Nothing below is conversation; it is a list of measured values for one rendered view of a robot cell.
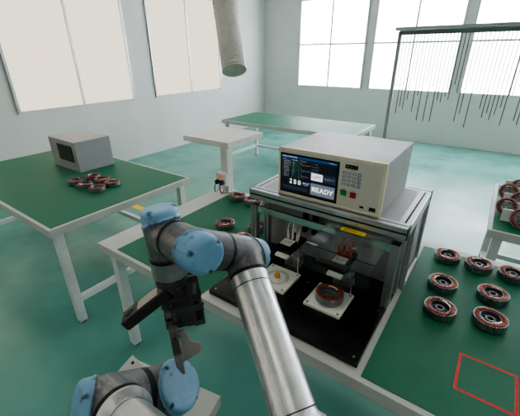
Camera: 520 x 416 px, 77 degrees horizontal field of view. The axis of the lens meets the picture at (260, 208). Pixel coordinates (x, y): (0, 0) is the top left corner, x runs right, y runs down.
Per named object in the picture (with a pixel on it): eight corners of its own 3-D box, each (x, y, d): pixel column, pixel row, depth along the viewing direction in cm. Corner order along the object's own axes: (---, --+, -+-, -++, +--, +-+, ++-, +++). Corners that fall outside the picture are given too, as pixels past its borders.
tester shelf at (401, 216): (406, 241, 114) (408, 229, 112) (249, 197, 150) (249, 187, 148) (431, 199, 147) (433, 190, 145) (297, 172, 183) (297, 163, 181)
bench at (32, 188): (79, 329, 220) (48, 230, 189) (-22, 246, 318) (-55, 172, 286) (197, 254, 302) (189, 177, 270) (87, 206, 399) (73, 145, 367)
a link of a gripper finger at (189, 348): (206, 371, 69) (198, 326, 70) (177, 380, 67) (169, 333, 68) (205, 366, 72) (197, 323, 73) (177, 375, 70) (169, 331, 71)
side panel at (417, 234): (402, 290, 140) (417, 223, 126) (394, 288, 141) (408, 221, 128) (417, 260, 160) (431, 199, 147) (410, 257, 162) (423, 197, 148)
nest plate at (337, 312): (338, 319, 122) (338, 317, 121) (303, 304, 129) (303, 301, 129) (353, 297, 133) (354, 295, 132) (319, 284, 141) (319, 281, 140)
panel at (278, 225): (399, 287, 138) (413, 224, 126) (269, 241, 173) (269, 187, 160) (400, 286, 139) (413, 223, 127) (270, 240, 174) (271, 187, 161)
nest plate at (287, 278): (282, 295, 134) (282, 292, 134) (252, 281, 142) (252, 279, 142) (300, 276, 145) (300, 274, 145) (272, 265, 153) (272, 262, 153)
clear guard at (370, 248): (366, 290, 100) (368, 274, 98) (297, 264, 113) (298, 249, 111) (395, 244, 125) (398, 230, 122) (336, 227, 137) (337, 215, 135)
